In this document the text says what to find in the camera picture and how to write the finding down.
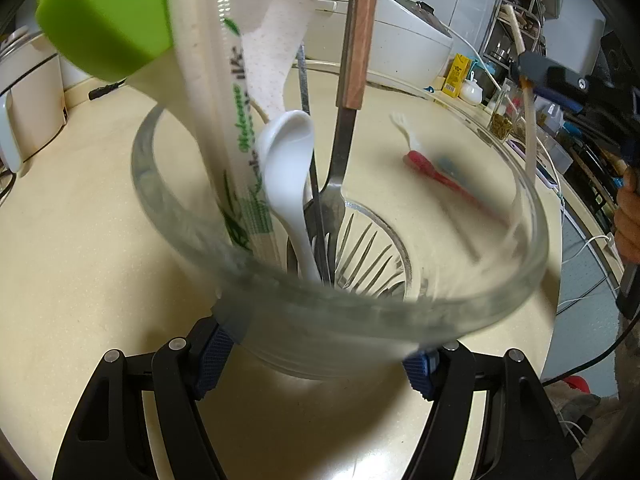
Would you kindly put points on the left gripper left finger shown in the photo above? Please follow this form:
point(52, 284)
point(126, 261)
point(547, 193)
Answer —
point(107, 438)

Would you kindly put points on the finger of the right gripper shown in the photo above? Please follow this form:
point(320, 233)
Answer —
point(550, 77)

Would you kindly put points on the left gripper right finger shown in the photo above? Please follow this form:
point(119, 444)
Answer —
point(521, 437)

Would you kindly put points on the speckled white banded chopsticks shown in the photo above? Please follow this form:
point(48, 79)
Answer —
point(528, 96)

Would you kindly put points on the blue plastic spork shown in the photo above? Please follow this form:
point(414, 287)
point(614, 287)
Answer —
point(447, 167)

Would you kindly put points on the white plastic spork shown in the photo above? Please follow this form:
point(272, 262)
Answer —
point(400, 121)

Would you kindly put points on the red handled utensil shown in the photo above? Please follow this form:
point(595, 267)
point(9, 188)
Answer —
point(418, 162)

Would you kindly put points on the clear glass tumbler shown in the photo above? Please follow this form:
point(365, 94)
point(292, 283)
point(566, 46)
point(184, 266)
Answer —
point(416, 264)

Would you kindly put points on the wooden handled fork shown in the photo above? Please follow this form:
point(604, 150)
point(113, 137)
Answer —
point(330, 203)

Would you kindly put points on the small white plastic spoon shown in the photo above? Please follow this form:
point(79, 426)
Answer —
point(284, 149)

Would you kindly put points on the speckled beige large spoon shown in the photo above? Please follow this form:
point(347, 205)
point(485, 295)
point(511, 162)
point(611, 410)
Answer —
point(271, 33)

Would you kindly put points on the disposable chopsticks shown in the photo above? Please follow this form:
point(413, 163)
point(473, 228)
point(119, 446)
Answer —
point(208, 47)

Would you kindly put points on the right hand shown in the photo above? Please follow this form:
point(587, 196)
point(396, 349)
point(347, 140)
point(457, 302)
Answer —
point(627, 218)

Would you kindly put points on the glass spice jar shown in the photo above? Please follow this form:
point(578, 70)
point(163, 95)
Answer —
point(507, 112)

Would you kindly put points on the small white teapot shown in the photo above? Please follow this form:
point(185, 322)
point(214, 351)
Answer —
point(470, 91)

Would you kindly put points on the yellow box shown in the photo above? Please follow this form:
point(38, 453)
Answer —
point(456, 71)

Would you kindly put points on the white rice cooker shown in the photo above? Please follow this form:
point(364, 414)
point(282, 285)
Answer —
point(408, 42)

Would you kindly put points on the beige electric cooker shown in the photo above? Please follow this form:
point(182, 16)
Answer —
point(33, 109)

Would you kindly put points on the metal wire rack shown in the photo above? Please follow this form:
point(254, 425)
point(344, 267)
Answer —
point(498, 45)

